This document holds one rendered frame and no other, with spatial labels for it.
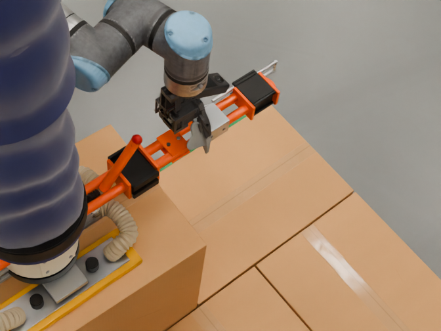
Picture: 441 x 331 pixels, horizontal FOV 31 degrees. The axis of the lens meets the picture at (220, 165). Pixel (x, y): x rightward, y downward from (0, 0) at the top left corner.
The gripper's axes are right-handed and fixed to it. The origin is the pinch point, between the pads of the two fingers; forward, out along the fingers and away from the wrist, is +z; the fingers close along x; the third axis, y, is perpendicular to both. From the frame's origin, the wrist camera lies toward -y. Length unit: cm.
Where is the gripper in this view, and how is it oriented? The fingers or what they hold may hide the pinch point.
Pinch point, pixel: (188, 129)
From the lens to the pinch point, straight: 182.3
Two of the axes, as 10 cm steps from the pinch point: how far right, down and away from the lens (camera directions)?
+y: -7.7, 5.1, -3.8
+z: -0.8, 5.0, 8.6
